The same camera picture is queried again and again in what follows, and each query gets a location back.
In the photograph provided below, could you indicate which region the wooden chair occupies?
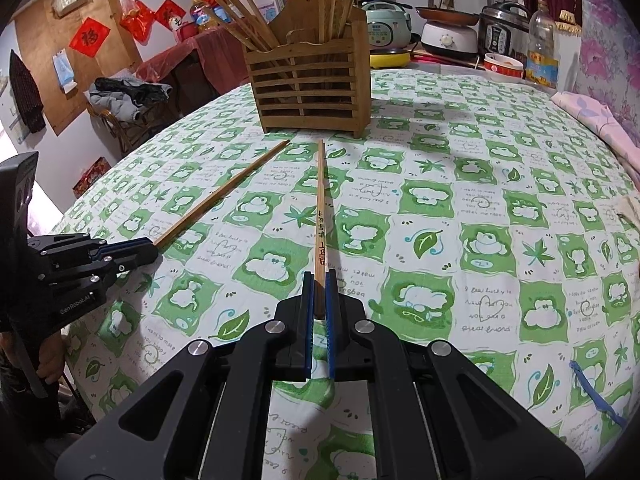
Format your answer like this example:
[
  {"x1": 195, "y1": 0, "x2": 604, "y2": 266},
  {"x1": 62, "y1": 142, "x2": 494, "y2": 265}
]
[{"x1": 87, "y1": 100, "x2": 167, "y2": 159}]

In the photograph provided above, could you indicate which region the silver black pressure cooker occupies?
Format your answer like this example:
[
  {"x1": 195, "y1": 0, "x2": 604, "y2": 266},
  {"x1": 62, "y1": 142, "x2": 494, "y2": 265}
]
[{"x1": 479, "y1": 1, "x2": 532, "y2": 59}]

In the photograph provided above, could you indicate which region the blue ribbon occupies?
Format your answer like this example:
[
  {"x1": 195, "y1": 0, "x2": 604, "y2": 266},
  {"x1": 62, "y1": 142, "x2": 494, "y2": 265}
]
[{"x1": 570, "y1": 359, "x2": 627, "y2": 429}]

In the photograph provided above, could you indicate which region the slatted wooden chopstick holder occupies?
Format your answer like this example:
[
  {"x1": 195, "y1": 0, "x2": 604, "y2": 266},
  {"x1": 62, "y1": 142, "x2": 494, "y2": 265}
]
[{"x1": 243, "y1": 0, "x2": 374, "y2": 139}]

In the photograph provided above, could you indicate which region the brown frying pan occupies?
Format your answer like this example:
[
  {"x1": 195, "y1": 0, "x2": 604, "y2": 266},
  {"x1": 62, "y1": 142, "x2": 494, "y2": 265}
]
[{"x1": 414, "y1": 6, "x2": 481, "y2": 27}]

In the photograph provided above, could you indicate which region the yellow bowl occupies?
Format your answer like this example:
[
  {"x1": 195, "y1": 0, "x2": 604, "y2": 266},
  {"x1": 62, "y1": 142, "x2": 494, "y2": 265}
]
[{"x1": 369, "y1": 49, "x2": 412, "y2": 70}]

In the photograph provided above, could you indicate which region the pink floral cloth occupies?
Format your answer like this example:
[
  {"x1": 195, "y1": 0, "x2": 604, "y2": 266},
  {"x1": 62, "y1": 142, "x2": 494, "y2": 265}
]
[{"x1": 572, "y1": 0, "x2": 640, "y2": 137}]

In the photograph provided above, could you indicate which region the red and white bowl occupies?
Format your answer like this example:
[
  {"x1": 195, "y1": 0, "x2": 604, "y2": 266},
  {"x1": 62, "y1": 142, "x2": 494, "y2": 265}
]
[{"x1": 483, "y1": 52, "x2": 525, "y2": 81}]

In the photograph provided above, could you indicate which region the pile of grey clothes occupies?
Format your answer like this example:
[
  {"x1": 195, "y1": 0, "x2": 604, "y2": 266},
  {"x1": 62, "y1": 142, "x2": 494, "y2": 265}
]
[{"x1": 89, "y1": 77, "x2": 174, "y2": 122}]

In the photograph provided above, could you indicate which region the light green rice cooker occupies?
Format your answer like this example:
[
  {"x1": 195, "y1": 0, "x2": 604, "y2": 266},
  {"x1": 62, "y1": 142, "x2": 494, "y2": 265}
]
[{"x1": 361, "y1": 0, "x2": 414, "y2": 51}]

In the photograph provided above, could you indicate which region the red cloth covered table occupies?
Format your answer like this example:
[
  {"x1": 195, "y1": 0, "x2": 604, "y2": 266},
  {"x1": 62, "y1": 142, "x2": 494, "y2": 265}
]
[{"x1": 137, "y1": 30, "x2": 251, "y2": 104}]

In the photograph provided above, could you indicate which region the red paper decoration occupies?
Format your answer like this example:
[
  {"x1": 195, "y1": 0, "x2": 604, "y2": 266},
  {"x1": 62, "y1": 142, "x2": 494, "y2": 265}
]
[
  {"x1": 69, "y1": 16, "x2": 112, "y2": 59},
  {"x1": 154, "y1": 0, "x2": 187, "y2": 31}
]

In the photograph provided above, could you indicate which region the red plastic bag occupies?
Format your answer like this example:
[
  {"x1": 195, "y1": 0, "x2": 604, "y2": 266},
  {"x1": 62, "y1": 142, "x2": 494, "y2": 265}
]
[{"x1": 120, "y1": 0, "x2": 156, "y2": 44}]

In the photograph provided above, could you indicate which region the person's left hand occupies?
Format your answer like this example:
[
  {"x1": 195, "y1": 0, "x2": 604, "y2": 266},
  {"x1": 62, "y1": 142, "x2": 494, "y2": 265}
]
[{"x1": 36, "y1": 332, "x2": 69, "y2": 384}]

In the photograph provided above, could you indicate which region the pink and yellow blanket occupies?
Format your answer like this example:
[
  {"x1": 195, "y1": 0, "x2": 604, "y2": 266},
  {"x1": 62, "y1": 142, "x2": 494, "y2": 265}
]
[{"x1": 550, "y1": 91, "x2": 640, "y2": 187}]

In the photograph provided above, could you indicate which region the red printed box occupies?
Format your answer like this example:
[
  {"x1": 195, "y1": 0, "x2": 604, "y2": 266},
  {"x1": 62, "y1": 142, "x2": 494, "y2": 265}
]
[{"x1": 72, "y1": 156, "x2": 112, "y2": 199}]

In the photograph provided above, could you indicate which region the white electric cooker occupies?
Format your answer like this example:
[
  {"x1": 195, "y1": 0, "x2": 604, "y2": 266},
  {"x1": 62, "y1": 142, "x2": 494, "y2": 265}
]
[{"x1": 421, "y1": 21, "x2": 480, "y2": 60}]

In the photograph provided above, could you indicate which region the clear plastic oil bottle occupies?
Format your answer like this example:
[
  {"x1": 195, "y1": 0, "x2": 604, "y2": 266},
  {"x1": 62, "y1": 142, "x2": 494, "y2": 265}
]
[{"x1": 526, "y1": 0, "x2": 560, "y2": 89}]

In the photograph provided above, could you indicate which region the wooden wall board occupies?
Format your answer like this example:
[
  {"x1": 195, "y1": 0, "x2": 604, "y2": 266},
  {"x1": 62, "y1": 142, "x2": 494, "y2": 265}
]
[{"x1": 14, "y1": 0, "x2": 144, "y2": 136}]

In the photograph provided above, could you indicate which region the wooden chopstick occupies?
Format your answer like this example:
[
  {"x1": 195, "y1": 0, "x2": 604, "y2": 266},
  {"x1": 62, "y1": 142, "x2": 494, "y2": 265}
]
[
  {"x1": 313, "y1": 138, "x2": 329, "y2": 319},
  {"x1": 152, "y1": 139, "x2": 291, "y2": 250}
]

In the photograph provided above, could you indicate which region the dark hanging garment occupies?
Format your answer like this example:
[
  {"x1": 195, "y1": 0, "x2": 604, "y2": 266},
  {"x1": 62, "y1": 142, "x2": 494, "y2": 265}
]
[{"x1": 9, "y1": 50, "x2": 47, "y2": 134}]

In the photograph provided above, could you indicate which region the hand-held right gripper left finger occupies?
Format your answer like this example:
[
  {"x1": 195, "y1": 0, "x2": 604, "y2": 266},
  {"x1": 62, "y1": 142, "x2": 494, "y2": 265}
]
[{"x1": 55, "y1": 270, "x2": 317, "y2": 480}]

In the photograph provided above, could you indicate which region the bunch of wooden chopsticks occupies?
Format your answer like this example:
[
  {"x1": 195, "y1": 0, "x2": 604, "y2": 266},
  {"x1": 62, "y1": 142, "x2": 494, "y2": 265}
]
[{"x1": 215, "y1": 0, "x2": 369, "y2": 54}]

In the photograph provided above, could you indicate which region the blue and white packet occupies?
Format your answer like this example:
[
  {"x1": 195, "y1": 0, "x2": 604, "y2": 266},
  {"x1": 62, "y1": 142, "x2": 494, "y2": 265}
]
[{"x1": 52, "y1": 50, "x2": 79, "y2": 87}]

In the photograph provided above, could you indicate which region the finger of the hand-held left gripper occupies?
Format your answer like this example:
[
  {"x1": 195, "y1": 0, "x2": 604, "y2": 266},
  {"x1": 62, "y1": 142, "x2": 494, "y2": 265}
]
[
  {"x1": 37, "y1": 260, "x2": 129, "y2": 289},
  {"x1": 27, "y1": 232, "x2": 161, "y2": 267}
]

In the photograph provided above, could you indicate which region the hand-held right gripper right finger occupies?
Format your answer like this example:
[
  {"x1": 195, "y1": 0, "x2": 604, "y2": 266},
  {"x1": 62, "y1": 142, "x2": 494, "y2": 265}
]
[{"x1": 325, "y1": 269, "x2": 586, "y2": 480}]

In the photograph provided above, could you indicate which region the person's dark clothing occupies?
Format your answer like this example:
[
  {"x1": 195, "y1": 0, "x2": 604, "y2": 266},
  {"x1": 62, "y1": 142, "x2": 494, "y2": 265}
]
[{"x1": 0, "y1": 330, "x2": 97, "y2": 480}]

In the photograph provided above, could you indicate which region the yellow oil bottle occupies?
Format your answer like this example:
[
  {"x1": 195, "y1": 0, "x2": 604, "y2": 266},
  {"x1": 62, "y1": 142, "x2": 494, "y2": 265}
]
[{"x1": 190, "y1": 0, "x2": 222, "y2": 36}]

